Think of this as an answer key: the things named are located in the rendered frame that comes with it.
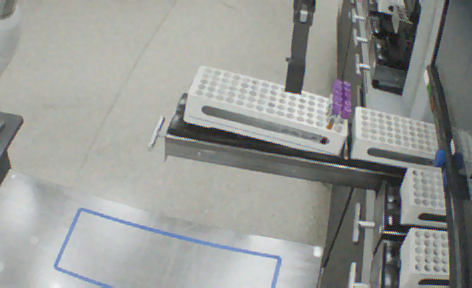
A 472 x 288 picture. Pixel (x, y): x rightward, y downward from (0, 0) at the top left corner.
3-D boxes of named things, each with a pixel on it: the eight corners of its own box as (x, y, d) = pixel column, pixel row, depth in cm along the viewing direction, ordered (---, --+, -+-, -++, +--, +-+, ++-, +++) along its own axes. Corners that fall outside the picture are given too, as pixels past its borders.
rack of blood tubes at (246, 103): (339, 127, 113) (347, 104, 109) (337, 160, 106) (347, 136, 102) (195, 89, 113) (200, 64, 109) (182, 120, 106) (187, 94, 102)
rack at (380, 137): (463, 153, 111) (471, 133, 107) (468, 183, 104) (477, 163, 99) (350, 129, 113) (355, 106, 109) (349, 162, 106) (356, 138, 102)
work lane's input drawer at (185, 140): (464, 171, 117) (476, 144, 111) (470, 212, 106) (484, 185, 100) (161, 116, 122) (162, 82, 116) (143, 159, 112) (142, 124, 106)
